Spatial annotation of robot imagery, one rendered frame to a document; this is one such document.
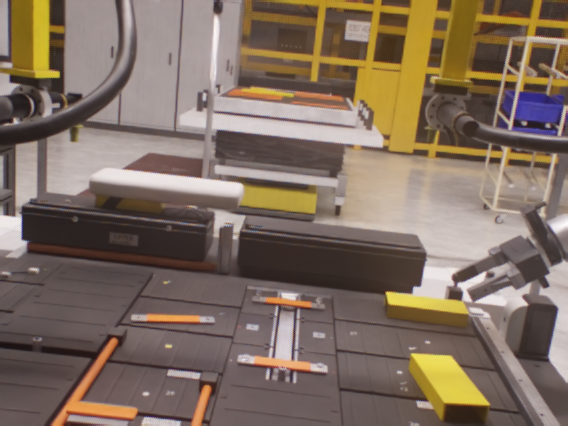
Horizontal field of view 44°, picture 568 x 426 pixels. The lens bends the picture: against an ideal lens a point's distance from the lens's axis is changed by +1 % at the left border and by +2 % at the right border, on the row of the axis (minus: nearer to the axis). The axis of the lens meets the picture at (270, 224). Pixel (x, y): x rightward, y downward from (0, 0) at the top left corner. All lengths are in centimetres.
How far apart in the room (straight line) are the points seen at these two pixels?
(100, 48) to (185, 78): 125
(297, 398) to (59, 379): 35
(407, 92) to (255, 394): 997
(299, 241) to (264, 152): 434
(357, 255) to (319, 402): 59
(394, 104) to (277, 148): 524
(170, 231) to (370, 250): 46
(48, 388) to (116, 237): 64
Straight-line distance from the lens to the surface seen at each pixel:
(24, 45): 151
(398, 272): 161
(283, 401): 106
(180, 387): 109
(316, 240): 158
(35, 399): 105
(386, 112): 1093
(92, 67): 1048
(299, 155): 589
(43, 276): 152
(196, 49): 1013
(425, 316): 145
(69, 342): 121
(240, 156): 592
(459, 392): 113
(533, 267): 143
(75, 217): 165
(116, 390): 108
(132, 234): 163
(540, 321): 172
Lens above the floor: 153
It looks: 15 degrees down
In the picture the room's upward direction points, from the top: 6 degrees clockwise
